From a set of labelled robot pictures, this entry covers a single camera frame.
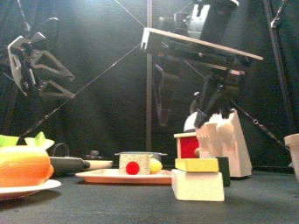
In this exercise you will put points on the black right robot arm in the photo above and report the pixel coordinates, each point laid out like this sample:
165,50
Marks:
217,17

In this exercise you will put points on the white round plate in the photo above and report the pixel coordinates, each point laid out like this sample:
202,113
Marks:
34,188

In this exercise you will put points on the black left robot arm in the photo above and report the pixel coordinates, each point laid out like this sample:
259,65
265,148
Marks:
48,26

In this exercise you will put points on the dark toy pot lid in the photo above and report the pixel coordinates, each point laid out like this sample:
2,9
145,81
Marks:
93,156

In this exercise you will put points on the yellow sushi piece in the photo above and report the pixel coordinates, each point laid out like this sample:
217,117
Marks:
154,165

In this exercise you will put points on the black toy frying pan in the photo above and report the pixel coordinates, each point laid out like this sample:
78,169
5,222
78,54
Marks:
68,164

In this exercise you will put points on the yellow wooden block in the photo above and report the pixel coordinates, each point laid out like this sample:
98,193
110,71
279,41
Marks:
196,165

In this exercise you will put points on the white wooden block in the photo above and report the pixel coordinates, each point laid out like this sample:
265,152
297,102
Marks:
196,185

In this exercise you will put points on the white black round toy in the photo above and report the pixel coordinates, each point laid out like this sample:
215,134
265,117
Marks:
189,122

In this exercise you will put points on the orange toy fruit green leaf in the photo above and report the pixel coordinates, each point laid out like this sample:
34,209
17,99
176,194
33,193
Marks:
22,166

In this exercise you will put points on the dark green wooden block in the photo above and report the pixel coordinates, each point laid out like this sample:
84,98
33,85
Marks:
224,172

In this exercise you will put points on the slanted dark frame pole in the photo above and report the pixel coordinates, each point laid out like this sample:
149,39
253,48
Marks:
276,73

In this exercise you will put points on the white sushi piece red centre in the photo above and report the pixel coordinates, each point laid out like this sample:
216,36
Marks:
133,164

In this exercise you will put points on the red white wooden box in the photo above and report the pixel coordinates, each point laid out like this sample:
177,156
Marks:
186,147

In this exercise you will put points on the vertical metal frame pole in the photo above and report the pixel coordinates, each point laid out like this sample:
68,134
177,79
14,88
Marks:
148,87

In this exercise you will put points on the white green leaf toy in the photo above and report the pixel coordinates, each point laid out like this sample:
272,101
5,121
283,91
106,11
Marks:
40,141

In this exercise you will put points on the beige cup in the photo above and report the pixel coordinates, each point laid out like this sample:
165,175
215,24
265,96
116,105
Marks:
292,154

